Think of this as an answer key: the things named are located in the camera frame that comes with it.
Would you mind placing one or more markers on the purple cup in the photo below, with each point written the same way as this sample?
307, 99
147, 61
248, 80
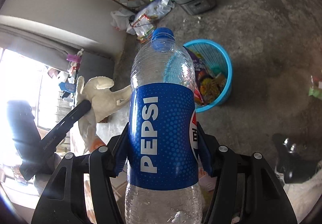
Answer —
73, 58

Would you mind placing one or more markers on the orange noodle wrapper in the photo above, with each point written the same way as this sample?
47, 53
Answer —
212, 88

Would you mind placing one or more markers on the white plastic bag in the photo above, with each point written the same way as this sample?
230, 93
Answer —
122, 19

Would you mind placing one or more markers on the pile of plastic bags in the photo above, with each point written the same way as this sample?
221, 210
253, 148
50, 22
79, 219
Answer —
151, 15

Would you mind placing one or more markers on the green and red wrapper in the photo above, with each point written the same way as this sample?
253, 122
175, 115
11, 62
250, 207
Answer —
315, 88

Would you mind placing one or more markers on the grey curtain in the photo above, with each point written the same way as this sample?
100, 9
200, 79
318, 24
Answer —
45, 37

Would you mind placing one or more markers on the clear bottle with blue label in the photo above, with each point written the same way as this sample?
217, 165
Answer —
161, 126

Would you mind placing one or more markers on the white towel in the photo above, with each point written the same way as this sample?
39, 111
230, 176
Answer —
103, 98

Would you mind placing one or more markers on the light purple snack bag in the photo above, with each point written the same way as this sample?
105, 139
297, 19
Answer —
198, 63

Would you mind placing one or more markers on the blue plastic basket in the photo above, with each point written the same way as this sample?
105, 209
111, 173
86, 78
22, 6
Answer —
224, 63

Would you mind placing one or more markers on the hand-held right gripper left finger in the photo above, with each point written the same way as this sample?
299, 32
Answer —
122, 153

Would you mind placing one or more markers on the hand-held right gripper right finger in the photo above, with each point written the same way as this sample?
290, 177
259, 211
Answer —
205, 156

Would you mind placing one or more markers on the grey cabinet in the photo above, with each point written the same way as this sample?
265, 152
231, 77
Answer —
99, 65

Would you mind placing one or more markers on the black shoe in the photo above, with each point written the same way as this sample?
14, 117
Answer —
289, 161

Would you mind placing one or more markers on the blue detergent bottle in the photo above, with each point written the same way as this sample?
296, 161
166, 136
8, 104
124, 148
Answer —
67, 87

